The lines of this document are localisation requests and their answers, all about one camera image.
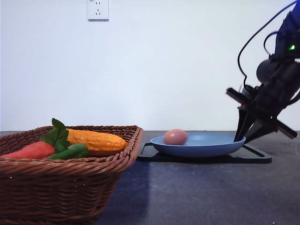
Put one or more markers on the white wall power socket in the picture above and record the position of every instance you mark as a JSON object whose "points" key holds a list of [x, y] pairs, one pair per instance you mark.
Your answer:
{"points": [[98, 10]]}

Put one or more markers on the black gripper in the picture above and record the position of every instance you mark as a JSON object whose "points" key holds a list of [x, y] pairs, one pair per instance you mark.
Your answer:
{"points": [[260, 106]]}

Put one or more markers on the brown wicker basket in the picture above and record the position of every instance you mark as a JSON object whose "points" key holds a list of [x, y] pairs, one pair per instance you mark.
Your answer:
{"points": [[65, 191]]}

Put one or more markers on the black rectangular tray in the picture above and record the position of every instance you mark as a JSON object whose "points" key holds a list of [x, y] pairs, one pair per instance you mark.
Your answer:
{"points": [[249, 154]]}

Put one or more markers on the orange toy carrot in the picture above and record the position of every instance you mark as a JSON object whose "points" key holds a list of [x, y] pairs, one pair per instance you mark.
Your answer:
{"points": [[52, 140]]}

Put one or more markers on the yellow toy corn cob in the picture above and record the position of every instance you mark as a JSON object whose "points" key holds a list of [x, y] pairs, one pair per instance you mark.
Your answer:
{"points": [[95, 141]]}

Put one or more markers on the green toy cucumber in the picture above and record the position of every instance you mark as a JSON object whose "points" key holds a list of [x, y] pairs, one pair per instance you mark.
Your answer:
{"points": [[74, 151]]}

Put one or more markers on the brown egg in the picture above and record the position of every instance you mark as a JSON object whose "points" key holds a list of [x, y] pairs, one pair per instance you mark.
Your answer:
{"points": [[175, 137]]}

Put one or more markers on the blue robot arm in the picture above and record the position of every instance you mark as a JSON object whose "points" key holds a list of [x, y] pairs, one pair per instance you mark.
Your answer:
{"points": [[287, 45]]}

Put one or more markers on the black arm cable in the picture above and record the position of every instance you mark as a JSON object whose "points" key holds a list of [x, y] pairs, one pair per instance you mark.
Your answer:
{"points": [[264, 40]]}

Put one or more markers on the blue round plate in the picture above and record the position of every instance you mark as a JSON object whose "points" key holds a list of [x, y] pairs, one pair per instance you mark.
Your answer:
{"points": [[200, 145]]}

